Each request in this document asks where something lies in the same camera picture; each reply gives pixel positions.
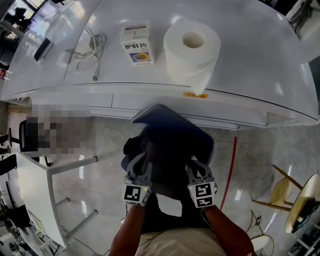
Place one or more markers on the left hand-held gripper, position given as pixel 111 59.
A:
pixel 136 195

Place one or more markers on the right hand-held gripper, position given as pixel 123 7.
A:
pixel 203 195

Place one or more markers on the person's left forearm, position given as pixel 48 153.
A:
pixel 127 230

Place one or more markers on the person's right forearm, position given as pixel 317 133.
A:
pixel 225 232

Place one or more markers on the person's beige shirt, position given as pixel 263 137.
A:
pixel 180 243

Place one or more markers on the yellow label sticker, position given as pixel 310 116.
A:
pixel 195 95

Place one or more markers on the white table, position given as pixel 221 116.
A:
pixel 35 195

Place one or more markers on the round wooden stool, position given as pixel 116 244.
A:
pixel 307 190

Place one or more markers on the white toilet paper roll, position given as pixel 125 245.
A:
pixel 192 60

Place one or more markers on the black electronic device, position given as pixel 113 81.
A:
pixel 310 215

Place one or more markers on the black office chair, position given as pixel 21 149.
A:
pixel 22 135

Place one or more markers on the white carton with yellow print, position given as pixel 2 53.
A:
pixel 137 47

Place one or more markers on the white metal shelving unit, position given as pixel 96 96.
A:
pixel 250 50

